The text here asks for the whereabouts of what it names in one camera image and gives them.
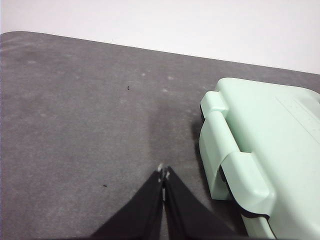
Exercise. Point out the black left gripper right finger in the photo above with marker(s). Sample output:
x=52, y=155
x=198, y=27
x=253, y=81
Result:
x=190, y=215

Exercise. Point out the mint green cooker base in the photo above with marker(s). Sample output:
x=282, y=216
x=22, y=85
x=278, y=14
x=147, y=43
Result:
x=212, y=150

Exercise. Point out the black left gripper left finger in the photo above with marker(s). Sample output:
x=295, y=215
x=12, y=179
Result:
x=140, y=215

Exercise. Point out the mint green griddle cover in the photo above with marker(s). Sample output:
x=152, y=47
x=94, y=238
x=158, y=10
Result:
x=275, y=137

